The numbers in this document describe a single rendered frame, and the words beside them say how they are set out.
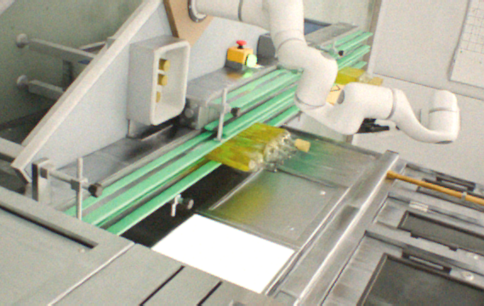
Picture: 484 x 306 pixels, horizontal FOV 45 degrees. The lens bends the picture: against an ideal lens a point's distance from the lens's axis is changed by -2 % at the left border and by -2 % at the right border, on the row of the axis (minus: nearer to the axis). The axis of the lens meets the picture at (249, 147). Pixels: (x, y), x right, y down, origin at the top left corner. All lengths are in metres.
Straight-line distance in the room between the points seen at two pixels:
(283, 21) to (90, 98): 0.54
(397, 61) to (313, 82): 6.26
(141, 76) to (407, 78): 6.32
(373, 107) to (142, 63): 0.63
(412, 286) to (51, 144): 1.02
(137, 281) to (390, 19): 7.01
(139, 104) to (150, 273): 0.87
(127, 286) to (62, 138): 0.73
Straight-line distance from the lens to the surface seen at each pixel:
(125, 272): 0.88
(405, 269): 1.76
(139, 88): 1.66
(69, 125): 1.53
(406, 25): 7.67
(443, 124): 1.60
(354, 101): 1.49
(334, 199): 1.93
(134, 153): 1.63
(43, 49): 2.32
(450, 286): 1.76
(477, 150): 7.89
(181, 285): 0.86
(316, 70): 1.50
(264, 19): 1.75
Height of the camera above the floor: 1.68
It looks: 21 degrees down
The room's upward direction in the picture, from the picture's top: 107 degrees clockwise
